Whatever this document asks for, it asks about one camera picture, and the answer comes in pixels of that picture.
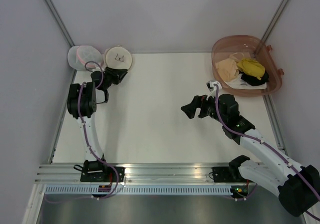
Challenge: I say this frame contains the white slotted cable duct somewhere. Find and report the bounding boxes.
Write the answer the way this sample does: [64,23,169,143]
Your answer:
[45,184,232,195]

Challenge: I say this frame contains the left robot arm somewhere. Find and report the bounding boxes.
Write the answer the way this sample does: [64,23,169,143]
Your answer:
[67,67,128,182]

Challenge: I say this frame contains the black garment in basket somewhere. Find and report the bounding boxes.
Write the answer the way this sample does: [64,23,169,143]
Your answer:
[241,71,269,86]

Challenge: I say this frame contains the right aluminium frame post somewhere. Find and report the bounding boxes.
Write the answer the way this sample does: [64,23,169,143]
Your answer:
[260,0,291,45]

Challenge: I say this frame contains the beige round mesh laundry bag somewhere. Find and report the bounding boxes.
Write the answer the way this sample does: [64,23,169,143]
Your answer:
[103,46,134,70]

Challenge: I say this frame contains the yellow garment in basket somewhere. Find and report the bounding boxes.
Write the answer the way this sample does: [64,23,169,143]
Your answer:
[237,58,266,80]

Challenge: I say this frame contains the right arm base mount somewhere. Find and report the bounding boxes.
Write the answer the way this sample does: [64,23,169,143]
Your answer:
[209,155,250,183]

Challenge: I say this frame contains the aluminium frame post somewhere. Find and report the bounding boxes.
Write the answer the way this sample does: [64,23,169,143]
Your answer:
[260,0,291,45]
[43,0,75,48]

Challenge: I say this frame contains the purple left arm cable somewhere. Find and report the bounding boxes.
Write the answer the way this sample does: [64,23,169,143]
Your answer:
[43,61,121,204]

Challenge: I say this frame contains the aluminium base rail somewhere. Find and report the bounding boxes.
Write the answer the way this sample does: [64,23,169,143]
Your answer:
[34,163,228,185]

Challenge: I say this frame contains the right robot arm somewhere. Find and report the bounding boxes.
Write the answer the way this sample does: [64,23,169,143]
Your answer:
[181,94,320,216]

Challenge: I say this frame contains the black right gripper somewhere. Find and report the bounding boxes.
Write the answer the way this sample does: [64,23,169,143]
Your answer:
[181,91,227,124]

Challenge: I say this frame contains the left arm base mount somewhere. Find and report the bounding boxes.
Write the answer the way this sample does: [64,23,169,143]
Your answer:
[73,160,117,183]

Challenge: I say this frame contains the white pink-trimmed mesh laundry bag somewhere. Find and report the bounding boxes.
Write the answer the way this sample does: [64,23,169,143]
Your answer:
[67,45,104,71]

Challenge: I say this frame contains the white garment in basket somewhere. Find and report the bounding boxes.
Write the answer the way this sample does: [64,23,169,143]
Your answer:
[226,74,267,90]

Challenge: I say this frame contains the beige bra in basket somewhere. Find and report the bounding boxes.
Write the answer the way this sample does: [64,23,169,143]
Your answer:
[215,52,245,82]

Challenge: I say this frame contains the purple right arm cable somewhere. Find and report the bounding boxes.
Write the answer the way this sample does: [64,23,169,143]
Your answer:
[212,83,320,219]

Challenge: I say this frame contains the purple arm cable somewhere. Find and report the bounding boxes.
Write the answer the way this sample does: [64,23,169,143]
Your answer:
[212,83,320,219]
[43,61,121,204]

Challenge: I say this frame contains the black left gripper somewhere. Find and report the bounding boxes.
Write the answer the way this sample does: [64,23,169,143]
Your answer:
[103,67,128,90]

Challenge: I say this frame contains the translucent pink plastic basket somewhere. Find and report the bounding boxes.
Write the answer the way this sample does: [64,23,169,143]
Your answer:
[211,35,284,97]

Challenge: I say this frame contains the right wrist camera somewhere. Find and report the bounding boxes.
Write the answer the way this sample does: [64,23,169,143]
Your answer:
[206,80,222,92]

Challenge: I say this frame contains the left aluminium frame post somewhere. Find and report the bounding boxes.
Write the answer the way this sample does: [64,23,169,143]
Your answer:
[43,0,75,48]

